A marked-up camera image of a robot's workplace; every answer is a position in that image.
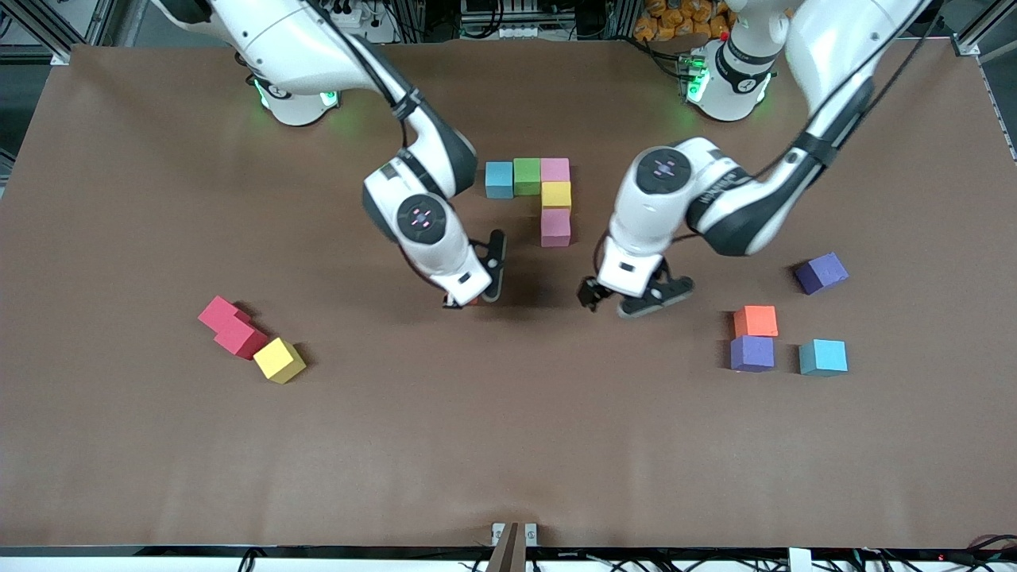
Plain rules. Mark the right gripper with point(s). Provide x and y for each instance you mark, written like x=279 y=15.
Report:
x=453 y=302

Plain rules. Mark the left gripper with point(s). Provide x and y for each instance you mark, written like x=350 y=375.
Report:
x=590 y=291

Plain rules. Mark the pink foam cube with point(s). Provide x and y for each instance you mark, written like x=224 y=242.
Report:
x=554 y=169
x=555 y=227

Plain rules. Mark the blue foam cube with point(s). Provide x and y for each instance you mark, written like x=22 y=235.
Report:
x=499 y=179
x=823 y=357

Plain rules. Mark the purple foam cube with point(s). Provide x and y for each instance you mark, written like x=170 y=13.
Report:
x=821 y=272
x=752 y=353

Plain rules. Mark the green foam cube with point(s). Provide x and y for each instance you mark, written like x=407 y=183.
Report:
x=527 y=175

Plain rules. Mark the yellow foam cube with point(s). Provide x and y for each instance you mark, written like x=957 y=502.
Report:
x=279 y=359
x=556 y=195

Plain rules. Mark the red foam cube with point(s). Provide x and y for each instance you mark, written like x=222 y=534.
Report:
x=221 y=312
x=240 y=339

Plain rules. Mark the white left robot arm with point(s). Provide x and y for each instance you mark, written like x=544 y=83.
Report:
x=663 y=171

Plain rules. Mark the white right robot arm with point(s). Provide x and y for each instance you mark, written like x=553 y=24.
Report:
x=421 y=218

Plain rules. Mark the paper table cover sheet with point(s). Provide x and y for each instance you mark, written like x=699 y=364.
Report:
x=508 y=437

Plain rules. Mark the grey electronics unit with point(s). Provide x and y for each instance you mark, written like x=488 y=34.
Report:
x=508 y=16

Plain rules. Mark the white power strip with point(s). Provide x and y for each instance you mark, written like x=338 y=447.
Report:
x=356 y=17

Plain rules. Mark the small white box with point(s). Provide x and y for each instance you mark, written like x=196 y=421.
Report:
x=800 y=560

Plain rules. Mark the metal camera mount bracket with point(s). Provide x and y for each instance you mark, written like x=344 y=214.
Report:
x=514 y=544

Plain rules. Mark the aluminium frame profile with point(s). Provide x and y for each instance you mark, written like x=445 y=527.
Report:
x=981 y=32
x=48 y=24

